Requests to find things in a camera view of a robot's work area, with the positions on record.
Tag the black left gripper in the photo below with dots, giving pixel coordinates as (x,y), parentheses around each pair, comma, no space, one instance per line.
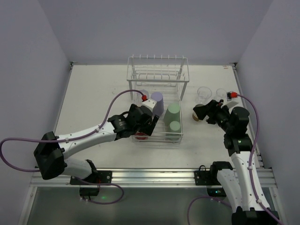
(145,123)

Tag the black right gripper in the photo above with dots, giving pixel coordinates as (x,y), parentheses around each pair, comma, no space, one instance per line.
(211,112)

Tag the clear ribbed glass cup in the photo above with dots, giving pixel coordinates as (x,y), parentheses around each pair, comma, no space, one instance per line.
(203,95)

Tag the red ceramic mug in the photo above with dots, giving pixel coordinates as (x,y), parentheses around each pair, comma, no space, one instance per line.
(141,136)

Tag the clear faceted glass cup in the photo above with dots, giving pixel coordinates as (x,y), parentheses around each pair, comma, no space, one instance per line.
(143,94)

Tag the cream and brown cup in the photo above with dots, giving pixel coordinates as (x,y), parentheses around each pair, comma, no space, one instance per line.
(195,117)

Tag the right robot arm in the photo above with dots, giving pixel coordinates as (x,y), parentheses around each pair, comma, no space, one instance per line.
(238,178)

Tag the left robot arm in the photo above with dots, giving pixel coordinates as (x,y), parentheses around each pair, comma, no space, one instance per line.
(54,153)

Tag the large green plastic cup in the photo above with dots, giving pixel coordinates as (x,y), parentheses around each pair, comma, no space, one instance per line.
(172,114)

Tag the lavender plastic cup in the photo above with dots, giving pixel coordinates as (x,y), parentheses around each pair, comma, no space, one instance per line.
(159,109)

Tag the small green plastic cup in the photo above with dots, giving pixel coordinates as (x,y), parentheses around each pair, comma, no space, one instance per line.
(174,131)

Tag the clear small glass cup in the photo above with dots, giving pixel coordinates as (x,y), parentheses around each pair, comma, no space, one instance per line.
(221,93)

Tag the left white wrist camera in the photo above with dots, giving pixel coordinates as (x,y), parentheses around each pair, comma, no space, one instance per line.
(150,104)

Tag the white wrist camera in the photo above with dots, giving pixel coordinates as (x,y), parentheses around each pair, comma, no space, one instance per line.
(230,104)
(150,104)

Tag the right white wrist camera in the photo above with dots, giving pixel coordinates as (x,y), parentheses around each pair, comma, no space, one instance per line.
(230,104)

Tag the white wire dish rack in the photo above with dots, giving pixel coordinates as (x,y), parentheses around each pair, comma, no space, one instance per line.
(164,79)

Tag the right black base bracket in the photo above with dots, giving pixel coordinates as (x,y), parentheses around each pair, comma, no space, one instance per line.
(208,178)

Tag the black base bracket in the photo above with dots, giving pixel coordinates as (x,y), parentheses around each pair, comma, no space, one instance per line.
(99,178)
(208,178)

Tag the aluminium mounting rail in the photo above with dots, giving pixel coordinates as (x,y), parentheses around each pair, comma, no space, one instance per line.
(132,178)

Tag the left black base bracket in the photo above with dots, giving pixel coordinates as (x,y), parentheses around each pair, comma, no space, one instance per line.
(99,178)

